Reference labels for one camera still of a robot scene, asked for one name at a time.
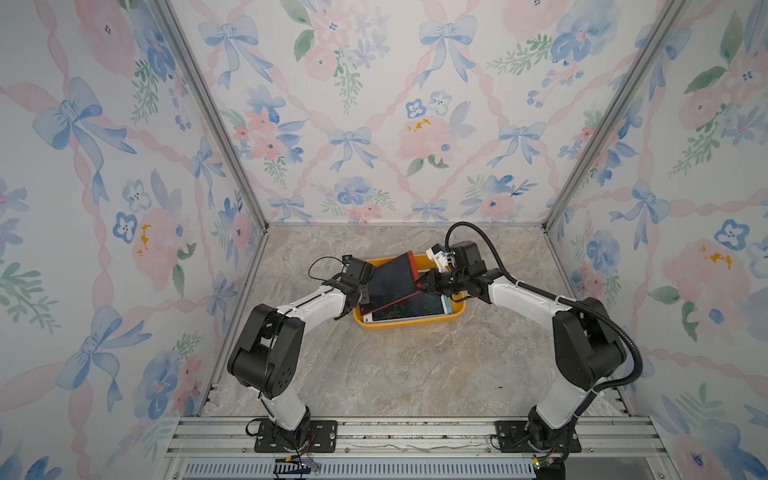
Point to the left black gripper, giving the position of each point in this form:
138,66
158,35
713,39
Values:
365,295

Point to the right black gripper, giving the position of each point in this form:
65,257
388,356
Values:
427,280

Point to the yellow plastic storage box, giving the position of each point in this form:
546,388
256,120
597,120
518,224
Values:
458,310

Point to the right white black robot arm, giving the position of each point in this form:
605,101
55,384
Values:
586,350

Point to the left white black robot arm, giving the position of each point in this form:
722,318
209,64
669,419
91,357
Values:
265,356

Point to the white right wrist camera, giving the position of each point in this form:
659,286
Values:
438,255

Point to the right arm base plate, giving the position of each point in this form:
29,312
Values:
523,436

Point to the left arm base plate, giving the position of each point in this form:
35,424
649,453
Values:
314,436

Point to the aluminium front rail frame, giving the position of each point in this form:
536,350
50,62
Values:
417,448

